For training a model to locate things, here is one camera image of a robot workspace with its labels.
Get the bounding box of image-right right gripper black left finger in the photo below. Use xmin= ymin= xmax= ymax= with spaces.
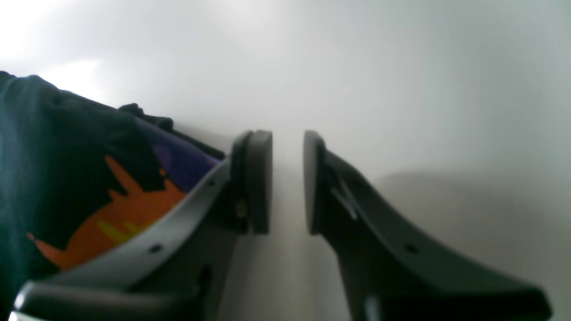
xmin=9 ymin=130 xmax=273 ymax=321

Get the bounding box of black T-shirt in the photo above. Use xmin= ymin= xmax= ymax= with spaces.
xmin=0 ymin=71 xmax=225 ymax=320

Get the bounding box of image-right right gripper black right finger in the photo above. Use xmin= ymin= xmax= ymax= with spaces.
xmin=303 ymin=130 xmax=552 ymax=321

